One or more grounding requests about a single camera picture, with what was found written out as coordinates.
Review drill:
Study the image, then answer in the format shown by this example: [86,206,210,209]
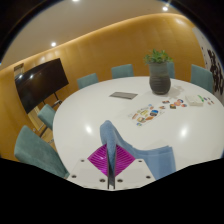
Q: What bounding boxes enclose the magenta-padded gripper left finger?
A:
[66,143,110,189]

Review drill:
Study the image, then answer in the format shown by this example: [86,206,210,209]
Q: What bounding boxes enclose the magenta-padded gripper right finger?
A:
[114,145,157,190]

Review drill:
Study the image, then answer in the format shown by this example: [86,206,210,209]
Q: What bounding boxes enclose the blue towel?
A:
[99,119,177,182]

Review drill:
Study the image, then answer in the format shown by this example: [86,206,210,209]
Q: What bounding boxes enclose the colourful sticker sheet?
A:
[128,103,165,128]

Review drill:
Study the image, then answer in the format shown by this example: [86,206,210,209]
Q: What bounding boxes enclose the teal chairs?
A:
[13,61,214,180]

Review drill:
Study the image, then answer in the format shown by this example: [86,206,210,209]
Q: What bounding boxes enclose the loose colourful stickers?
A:
[161,98,188,110]

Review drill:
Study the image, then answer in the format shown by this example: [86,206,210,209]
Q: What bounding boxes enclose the white flat box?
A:
[184,94,205,108]

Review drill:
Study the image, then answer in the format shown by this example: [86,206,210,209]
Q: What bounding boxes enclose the grey ribbed pot with plant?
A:
[143,48,174,96]

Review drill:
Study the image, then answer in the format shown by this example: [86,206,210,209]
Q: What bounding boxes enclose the black screen on stand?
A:
[13,57,70,115]

